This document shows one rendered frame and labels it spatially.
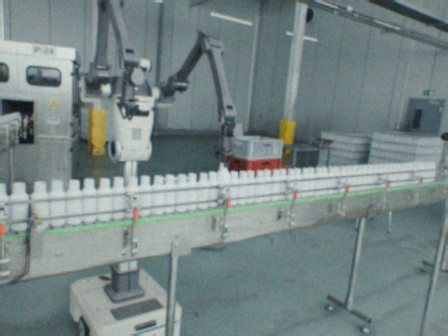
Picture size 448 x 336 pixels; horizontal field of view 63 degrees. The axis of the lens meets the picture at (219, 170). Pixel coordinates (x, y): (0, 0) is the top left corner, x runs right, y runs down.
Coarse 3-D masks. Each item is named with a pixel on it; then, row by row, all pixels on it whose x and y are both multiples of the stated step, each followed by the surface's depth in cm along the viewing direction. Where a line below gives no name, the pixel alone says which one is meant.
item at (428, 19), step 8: (368, 0) 526; (376, 0) 523; (384, 0) 519; (392, 0) 516; (400, 0) 525; (392, 8) 554; (400, 8) 550; (408, 8) 547; (416, 8) 552; (408, 16) 590; (416, 16) 586; (424, 16) 582; (432, 16) 582; (440, 16) 597; (432, 24) 627; (440, 24) 617
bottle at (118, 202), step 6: (114, 180) 148; (120, 180) 148; (114, 186) 148; (120, 186) 148; (114, 192) 147; (120, 192) 147; (114, 198) 148; (120, 198) 148; (114, 204) 148; (120, 204) 149; (114, 216) 149; (120, 216) 150
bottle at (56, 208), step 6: (54, 186) 134; (60, 186) 135; (54, 192) 134; (60, 192) 135; (54, 204) 134; (60, 204) 135; (54, 210) 134; (60, 210) 135; (54, 222) 135; (60, 222) 136
